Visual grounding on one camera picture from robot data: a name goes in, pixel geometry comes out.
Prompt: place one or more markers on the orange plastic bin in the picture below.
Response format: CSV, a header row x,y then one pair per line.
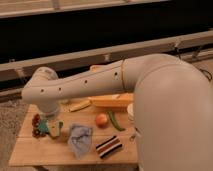
x,y
114,100

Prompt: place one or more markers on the purple grapes bunch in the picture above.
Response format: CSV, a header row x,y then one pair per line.
x,y
35,123

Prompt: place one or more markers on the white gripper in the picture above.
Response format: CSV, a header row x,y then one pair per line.
x,y
49,108

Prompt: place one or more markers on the blue grey cloth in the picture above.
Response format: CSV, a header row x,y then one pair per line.
x,y
80,139

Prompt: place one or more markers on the green chili pepper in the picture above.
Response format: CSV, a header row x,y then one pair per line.
x,y
114,121

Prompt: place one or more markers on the wooden table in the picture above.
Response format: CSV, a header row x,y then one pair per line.
x,y
45,151

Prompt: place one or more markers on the yellow banana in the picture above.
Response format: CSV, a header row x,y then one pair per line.
x,y
80,105

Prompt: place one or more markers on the red apple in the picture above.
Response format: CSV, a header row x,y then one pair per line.
x,y
101,120

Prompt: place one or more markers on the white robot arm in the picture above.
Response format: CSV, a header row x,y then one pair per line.
x,y
173,106

